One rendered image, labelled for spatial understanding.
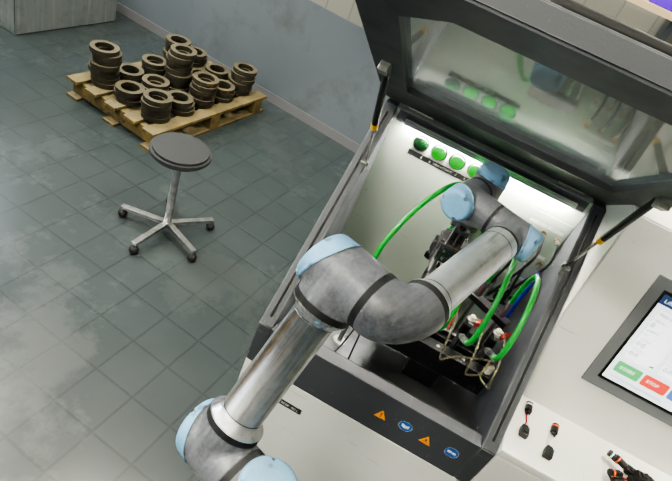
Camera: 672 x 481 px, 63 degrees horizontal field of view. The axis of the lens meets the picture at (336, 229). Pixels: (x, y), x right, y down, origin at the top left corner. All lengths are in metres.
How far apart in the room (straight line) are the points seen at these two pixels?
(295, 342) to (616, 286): 0.90
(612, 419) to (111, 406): 1.78
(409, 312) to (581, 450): 0.91
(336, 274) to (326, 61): 3.56
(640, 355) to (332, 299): 0.97
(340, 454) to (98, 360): 1.21
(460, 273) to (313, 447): 0.93
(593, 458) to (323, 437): 0.74
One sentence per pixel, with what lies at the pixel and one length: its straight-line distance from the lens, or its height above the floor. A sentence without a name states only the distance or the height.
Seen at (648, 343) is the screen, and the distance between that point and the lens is 1.65.
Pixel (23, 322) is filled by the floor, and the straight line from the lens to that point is 2.69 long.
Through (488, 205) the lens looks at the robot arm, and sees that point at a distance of 1.20.
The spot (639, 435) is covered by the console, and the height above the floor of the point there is 1.04.
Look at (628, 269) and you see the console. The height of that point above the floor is 1.42.
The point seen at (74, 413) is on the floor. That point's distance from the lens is 2.42.
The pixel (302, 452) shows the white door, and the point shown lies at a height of 0.53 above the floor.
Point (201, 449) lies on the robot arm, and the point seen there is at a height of 1.10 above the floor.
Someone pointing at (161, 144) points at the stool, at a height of 0.55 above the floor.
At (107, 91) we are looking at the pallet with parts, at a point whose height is 0.14.
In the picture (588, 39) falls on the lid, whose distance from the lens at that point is 0.75.
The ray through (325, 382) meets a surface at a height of 0.87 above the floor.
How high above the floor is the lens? 2.06
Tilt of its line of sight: 36 degrees down
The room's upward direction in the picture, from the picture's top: 23 degrees clockwise
